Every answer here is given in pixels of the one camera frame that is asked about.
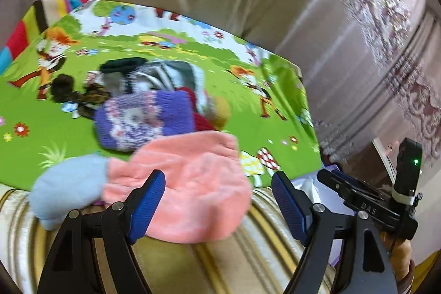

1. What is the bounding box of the purple storage box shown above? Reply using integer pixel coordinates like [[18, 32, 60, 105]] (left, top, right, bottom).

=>
[[292, 171, 354, 267]]

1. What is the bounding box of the light blue plush toy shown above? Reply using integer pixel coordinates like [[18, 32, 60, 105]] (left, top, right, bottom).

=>
[[28, 154, 110, 231]]

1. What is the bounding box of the pink fleece cloth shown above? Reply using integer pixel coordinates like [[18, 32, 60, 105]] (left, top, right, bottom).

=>
[[102, 131, 252, 244]]

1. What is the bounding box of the beige scouring sponge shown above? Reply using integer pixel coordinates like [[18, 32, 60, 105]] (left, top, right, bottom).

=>
[[206, 96, 231, 130]]

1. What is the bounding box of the purple knitted sock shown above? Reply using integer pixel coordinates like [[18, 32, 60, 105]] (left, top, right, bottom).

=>
[[94, 90, 196, 152]]

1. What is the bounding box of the red crochet flower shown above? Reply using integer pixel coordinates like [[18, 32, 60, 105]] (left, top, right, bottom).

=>
[[177, 87, 218, 132]]

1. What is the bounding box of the dark brown pompom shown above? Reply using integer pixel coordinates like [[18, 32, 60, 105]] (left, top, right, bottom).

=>
[[50, 74, 81, 103]]

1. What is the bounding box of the dark green knitted item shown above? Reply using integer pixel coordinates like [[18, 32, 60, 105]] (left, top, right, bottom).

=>
[[100, 57, 147, 75]]

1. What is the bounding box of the grey striped drawstring pouch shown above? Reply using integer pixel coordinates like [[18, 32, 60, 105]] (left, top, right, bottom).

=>
[[102, 60, 208, 112]]

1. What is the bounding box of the right hand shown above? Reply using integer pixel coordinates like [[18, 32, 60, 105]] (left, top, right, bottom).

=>
[[380, 232, 413, 283]]

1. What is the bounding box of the white side table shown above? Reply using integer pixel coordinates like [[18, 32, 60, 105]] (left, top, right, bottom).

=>
[[372, 137, 399, 184]]

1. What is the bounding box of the cartoon green bedsheet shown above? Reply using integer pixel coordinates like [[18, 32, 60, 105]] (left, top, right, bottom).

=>
[[1, 0, 321, 190]]

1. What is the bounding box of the beige pink curtain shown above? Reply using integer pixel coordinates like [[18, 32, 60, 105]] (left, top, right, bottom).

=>
[[0, 0, 441, 178]]

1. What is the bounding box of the colourful striped blanket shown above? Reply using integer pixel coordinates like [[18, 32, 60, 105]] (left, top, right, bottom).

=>
[[1, 0, 89, 75]]

